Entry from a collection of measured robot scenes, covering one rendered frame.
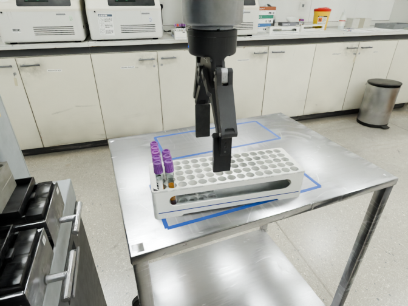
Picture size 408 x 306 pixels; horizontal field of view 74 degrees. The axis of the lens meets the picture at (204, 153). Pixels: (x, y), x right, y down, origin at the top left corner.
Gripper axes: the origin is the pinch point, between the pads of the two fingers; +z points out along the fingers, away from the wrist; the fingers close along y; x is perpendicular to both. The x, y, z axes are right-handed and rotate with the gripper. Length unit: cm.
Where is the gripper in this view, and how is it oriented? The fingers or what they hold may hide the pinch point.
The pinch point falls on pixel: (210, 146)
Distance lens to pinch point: 50.8
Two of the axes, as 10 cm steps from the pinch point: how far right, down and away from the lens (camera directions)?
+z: 0.0, 8.7, 4.9
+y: -2.3, -4.7, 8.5
